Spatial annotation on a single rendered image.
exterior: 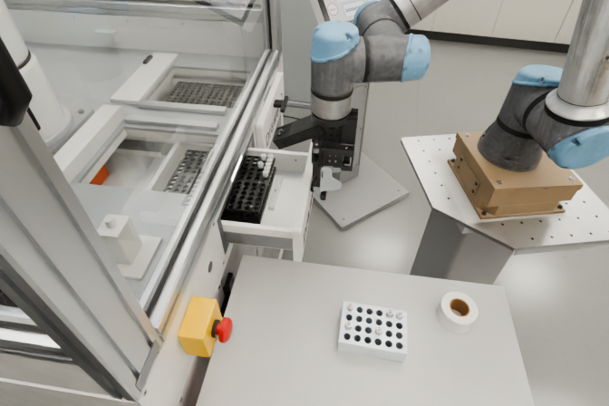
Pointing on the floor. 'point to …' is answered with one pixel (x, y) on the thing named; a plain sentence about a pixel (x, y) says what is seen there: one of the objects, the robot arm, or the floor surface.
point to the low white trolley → (316, 321)
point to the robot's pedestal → (459, 239)
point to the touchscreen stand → (360, 179)
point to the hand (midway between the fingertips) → (316, 186)
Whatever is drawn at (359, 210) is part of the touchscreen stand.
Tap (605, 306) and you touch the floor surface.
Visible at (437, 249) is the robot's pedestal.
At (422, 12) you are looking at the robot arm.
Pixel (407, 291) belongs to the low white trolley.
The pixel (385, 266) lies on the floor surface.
